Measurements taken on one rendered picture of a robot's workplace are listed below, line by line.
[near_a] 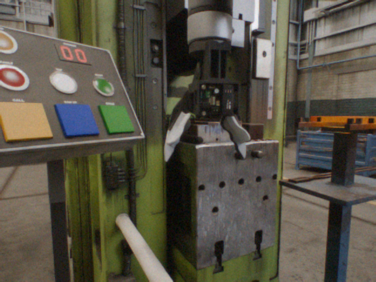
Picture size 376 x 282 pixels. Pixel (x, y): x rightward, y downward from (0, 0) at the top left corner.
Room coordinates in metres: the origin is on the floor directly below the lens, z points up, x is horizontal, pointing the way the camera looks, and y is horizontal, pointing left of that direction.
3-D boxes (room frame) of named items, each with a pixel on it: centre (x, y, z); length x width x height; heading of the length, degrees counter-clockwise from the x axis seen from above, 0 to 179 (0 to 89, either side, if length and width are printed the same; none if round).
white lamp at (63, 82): (0.58, 0.28, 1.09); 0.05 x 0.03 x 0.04; 118
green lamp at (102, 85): (0.66, 0.22, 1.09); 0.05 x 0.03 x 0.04; 118
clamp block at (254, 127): (1.10, -0.25, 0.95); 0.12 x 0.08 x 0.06; 28
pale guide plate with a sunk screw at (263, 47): (1.23, -0.33, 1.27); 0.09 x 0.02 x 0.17; 118
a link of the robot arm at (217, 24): (0.45, -0.04, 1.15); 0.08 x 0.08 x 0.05
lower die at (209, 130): (1.15, -0.02, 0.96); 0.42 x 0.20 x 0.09; 28
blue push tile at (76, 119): (0.56, 0.24, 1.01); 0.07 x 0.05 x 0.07; 143
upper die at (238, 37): (1.15, -0.02, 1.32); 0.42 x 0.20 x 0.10; 28
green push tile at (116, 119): (0.63, 0.18, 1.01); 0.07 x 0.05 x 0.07; 143
